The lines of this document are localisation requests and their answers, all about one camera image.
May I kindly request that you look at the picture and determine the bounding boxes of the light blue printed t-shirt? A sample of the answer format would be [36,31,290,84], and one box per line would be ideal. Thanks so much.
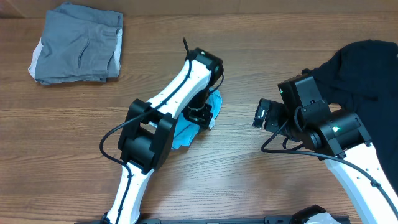
[172,90,223,149]

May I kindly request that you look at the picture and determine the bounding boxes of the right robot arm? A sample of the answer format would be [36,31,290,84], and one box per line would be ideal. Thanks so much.
[253,75,397,223]

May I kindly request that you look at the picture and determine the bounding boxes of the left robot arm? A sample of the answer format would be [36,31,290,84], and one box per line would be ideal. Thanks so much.
[100,48,224,224]

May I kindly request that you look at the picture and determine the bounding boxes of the black garment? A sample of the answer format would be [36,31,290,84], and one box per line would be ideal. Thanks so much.
[302,40,397,189]

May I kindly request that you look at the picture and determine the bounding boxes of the folded grey shorts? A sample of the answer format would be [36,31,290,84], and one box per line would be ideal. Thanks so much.
[28,2,124,85]

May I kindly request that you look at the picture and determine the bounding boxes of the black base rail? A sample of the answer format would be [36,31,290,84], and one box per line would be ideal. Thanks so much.
[74,215,299,224]

